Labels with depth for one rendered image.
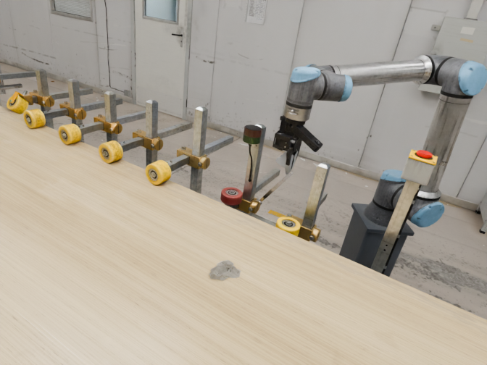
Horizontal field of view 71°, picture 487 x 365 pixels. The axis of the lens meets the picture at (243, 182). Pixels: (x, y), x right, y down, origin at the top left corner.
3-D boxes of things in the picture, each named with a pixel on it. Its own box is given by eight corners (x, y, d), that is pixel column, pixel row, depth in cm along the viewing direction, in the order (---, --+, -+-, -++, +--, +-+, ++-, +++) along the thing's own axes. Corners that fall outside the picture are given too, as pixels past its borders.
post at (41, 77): (53, 154, 194) (41, 67, 171) (57, 156, 192) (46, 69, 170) (48, 156, 191) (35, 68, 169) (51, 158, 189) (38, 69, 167)
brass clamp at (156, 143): (141, 140, 154) (141, 129, 152) (164, 148, 149) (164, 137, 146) (131, 143, 149) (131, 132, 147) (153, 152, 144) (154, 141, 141)
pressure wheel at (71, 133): (72, 119, 144) (84, 133, 143) (67, 132, 149) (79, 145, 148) (59, 122, 140) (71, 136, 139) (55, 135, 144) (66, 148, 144)
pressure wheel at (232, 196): (225, 208, 135) (229, 183, 130) (243, 216, 132) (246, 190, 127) (214, 217, 129) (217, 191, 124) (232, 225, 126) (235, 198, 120)
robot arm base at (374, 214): (359, 206, 193) (364, 191, 188) (390, 209, 194) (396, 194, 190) (371, 225, 176) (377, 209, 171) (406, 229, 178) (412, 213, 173)
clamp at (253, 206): (230, 198, 138) (232, 187, 136) (259, 210, 133) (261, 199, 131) (222, 203, 134) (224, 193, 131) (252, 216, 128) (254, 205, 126)
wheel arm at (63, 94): (89, 92, 204) (89, 87, 203) (93, 93, 203) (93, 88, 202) (28, 101, 175) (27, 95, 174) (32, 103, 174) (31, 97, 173)
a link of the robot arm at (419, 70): (439, 51, 146) (298, 60, 128) (464, 56, 136) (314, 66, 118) (432, 78, 152) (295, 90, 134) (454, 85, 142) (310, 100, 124)
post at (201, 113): (193, 210, 151) (201, 105, 129) (198, 213, 150) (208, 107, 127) (188, 214, 148) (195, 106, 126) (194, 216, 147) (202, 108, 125)
